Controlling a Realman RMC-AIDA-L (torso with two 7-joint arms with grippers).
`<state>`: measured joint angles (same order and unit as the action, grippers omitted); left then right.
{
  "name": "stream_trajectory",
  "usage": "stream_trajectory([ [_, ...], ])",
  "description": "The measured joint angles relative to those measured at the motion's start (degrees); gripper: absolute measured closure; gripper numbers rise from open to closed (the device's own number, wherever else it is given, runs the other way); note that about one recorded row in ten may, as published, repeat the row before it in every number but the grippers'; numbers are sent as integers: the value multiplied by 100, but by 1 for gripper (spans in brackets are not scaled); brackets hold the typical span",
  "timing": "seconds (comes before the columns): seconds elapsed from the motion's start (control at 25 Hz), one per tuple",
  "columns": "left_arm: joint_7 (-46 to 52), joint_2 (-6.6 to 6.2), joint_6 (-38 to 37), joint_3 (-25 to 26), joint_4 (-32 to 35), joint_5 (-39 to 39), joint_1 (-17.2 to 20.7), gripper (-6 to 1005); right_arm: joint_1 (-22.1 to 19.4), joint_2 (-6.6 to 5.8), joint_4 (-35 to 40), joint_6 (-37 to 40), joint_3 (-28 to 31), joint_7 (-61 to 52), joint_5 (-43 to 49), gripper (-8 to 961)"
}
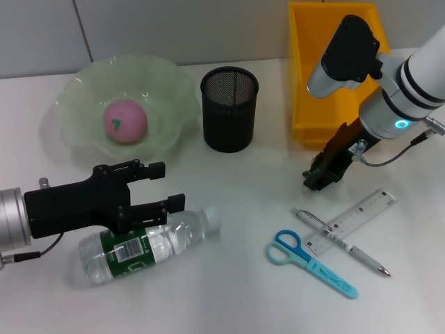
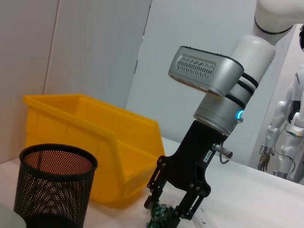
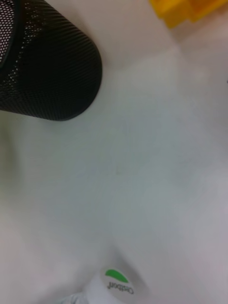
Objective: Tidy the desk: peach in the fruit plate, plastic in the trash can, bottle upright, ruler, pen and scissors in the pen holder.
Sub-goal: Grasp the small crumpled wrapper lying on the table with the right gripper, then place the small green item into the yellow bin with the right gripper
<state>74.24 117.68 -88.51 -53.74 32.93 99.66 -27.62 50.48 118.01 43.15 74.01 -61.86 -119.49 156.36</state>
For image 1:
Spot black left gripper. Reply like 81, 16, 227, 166
23, 159, 187, 240

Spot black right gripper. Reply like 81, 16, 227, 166
305, 119, 382, 192

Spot clear green-label water bottle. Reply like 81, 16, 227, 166
76, 205, 223, 287

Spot pink peach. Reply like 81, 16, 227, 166
102, 100, 149, 144

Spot transparent plastic ruler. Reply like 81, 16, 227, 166
305, 187, 397, 257

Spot green glass fruit plate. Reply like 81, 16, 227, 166
41, 52, 202, 164

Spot black mesh pen cup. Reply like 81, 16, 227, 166
200, 65, 260, 153

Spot grey ballpoint pen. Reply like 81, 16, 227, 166
291, 207, 392, 278

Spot blue scissors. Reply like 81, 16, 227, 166
266, 228, 359, 300

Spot yellow plastic bin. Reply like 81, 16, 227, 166
286, 1, 392, 149

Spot right gripper cable with plug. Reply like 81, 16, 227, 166
350, 117, 445, 167

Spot gripper cable with plug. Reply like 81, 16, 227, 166
350, 117, 445, 167
0, 176, 65, 271

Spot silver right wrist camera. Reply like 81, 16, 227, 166
306, 14, 383, 99

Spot left gripper cable with plug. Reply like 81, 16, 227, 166
0, 176, 65, 271

